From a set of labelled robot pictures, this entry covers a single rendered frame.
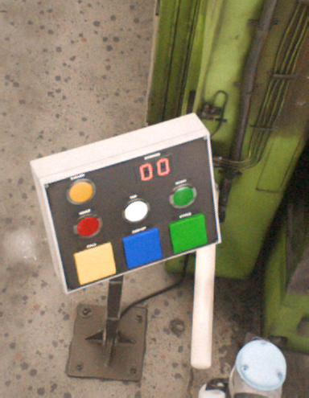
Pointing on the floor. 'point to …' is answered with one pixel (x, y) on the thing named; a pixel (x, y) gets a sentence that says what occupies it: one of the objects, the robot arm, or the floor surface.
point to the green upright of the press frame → (253, 7)
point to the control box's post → (113, 309)
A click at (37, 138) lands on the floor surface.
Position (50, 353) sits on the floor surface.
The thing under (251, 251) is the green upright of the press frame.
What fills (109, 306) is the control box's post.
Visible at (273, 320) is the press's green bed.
